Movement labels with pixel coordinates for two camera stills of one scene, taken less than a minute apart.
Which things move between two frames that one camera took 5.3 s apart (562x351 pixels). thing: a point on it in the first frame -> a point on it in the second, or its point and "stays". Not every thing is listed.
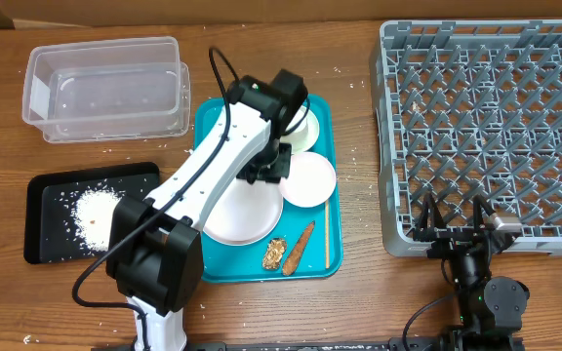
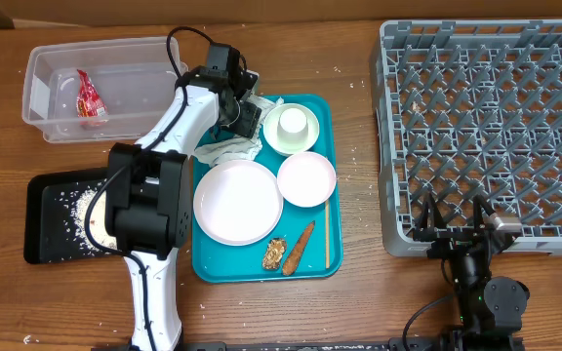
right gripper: [450, 241] stays
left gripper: [275, 174] -> [246, 124]
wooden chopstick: [327, 229] stays
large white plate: [244, 213] stays
